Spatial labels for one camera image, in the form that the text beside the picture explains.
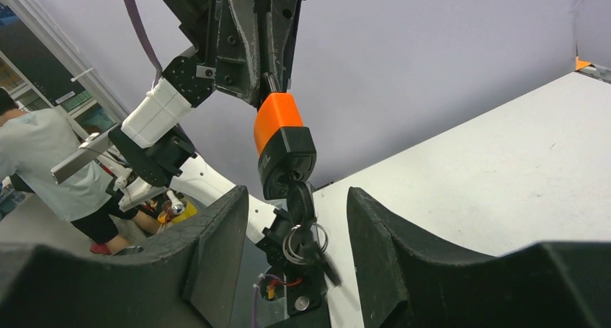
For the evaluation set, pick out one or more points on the orange padlock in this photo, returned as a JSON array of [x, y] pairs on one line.
[[285, 146]]

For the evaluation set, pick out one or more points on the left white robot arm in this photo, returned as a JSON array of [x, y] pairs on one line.
[[268, 222]]

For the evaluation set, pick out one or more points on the aluminium table edge rail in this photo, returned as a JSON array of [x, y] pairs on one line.
[[593, 70]]

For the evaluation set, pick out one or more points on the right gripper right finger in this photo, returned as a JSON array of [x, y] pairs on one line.
[[409, 277]]

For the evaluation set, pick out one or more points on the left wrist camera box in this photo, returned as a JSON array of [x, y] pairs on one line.
[[150, 138]]

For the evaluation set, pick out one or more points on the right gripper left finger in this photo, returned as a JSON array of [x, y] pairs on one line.
[[185, 276]]

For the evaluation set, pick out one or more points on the person in grey shirt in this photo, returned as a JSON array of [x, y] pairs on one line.
[[32, 144]]

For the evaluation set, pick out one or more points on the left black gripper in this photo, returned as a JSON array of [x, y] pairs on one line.
[[234, 43]]

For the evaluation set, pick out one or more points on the black-headed key bunch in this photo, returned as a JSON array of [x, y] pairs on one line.
[[302, 247]]

